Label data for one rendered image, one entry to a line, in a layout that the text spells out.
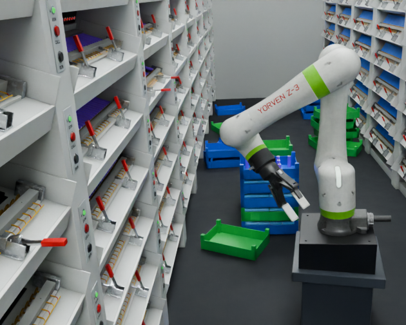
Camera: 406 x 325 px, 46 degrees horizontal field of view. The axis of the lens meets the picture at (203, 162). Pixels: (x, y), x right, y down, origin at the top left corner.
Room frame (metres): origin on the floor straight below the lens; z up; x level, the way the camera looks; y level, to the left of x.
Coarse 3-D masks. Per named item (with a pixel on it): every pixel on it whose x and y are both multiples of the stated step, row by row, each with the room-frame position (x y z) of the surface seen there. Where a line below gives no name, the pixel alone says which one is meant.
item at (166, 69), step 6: (144, 60) 2.20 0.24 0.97; (150, 60) 2.20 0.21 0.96; (150, 66) 2.20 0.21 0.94; (156, 66) 2.18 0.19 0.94; (162, 66) 2.19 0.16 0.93; (168, 66) 2.19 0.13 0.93; (174, 66) 2.19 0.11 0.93; (162, 72) 2.19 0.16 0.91; (168, 72) 2.19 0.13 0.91; (156, 84) 1.95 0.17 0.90; (162, 84) 1.98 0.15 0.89; (168, 84) 2.12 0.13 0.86; (150, 96) 1.59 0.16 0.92; (156, 96) 1.76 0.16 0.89; (150, 102) 1.66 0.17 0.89; (156, 102) 1.80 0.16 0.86; (150, 108) 1.66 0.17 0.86
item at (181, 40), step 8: (176, 0) 2.89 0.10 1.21; (176, 8) 2.89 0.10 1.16; (184, 8) 2.91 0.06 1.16; (184, 32) 2.89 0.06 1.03; (176, 40) 2.90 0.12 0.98; (184, 40) 2.89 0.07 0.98; (184, 72) 2.89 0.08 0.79; (184, 104) 2.89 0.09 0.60; (192, 128) 2.91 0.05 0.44; (192, 136) 2.89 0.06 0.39; (192, 152) 2.89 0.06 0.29; (192, 160) 2.89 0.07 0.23; (192, 192) 2.89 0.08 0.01
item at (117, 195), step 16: (128, 160) 1.48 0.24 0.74; (144, 160) 1.49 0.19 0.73; (112, 176) 1.31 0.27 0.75; (128, 176) 1.31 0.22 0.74; (144, 176) 1.42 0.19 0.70; (96, 192) 1.18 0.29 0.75; (112, 192) 1.26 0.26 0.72; (128, 192) 1.28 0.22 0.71; (96, 208) 1.14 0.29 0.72; (112, 208) 1.16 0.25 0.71; (128, 208) 1.19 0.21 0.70; (96, 224) 1.05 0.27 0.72; (112, 224) 1.04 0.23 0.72; (96, 240) 0.99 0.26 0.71; (112, 240) 1.01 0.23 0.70
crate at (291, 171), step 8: (240, 160) 2.46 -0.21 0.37; (280, 160) 2.47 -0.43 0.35; (240, 168) 2.29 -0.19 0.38; (248, 168) 2.44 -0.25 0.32; (280, 168) 2.28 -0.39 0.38; (288, 168) 2.27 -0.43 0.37; (296, 168) 2.27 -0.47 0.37; (240, 176) 2.29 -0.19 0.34; (248, 176) 2.29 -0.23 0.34; (256, 176) 2.29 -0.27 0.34; (296, 176) 2.27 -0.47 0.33
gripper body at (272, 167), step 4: (268, 164) 1.65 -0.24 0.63; (272, 164) 1.65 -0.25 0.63; (276, 164) 1.66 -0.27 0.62; (264, 168) 1.65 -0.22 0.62; (268, 168) 1.64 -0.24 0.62; (272, 168) 1.64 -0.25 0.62; (276, 168) 1.64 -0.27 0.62; (260, 172) 1.65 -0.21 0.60; (264, 172) 1.64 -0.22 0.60; (268, 172) 1.63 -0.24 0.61; (272, 172) 1.63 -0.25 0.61; (264, 176) 1.64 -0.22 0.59; (268, 176) 1.63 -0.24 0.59; (272, 176) 1.64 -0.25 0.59; (276, 176) 1.61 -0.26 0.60; (264, 180) 1.65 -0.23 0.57; (268, 180) 1.68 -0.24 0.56; (272, 180) 1.65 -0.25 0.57; (276, 180) 1.62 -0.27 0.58; (280, 180) 1.62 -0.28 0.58; (276, 184) 1.63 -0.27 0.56; (276, 188) 1.64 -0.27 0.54
